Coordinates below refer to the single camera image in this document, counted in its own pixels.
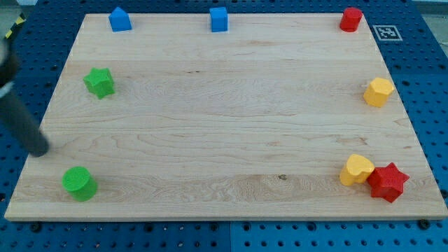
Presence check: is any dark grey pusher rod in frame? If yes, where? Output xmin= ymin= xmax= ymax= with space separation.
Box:
xmin=1 ymin=91 xmax=50 ymax=157

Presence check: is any yellow black striped tape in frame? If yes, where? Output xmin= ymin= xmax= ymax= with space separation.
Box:
xmin=4 ymin=13 xmax=27 ymax=41

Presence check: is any green cylinder block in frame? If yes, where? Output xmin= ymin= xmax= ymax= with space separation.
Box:
xmin=62 ymin=167 xmax=97 ymax=202

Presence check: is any white fiducial marker tag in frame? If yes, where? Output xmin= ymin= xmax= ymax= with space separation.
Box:
xmin=372 ymin=24 xmax=403 ymax=41

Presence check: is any wooden board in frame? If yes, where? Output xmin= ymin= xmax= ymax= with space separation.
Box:
xmin=5 ymin=13 xmax=447 ymax=222

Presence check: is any blue pentagon block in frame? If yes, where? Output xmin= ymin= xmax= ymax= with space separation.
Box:
xmin=108 ymin=7 xmax=132 ymax=32

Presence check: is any yellow heart block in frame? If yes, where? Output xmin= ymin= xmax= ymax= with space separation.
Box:
xmin=339 ymin=154 xmax=375 ymax=186

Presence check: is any black and silver end effector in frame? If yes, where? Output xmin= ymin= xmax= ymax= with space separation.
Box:
xmin=1 ymin=39 xmax=20 ymax=98

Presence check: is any red star block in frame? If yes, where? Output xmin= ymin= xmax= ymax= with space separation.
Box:
xmin=367 ymin=162 xmax=410 ymax=203

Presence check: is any green star block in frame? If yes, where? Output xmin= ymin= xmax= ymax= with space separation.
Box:
xmin=83 ymin=68 xmax=115 ymax=99

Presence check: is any red cylinder block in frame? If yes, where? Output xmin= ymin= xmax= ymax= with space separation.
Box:
xmin=339 ymin=7 xmax=363 ymax=32

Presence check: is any blue cube block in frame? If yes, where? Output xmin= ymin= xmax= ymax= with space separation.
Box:
xmin=209 ymin=7 xmax=228 ymax=32

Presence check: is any yellow hexagon block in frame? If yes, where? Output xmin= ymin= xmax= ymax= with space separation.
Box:
xmin=363 ymin=78 xmax=395 ymax=108

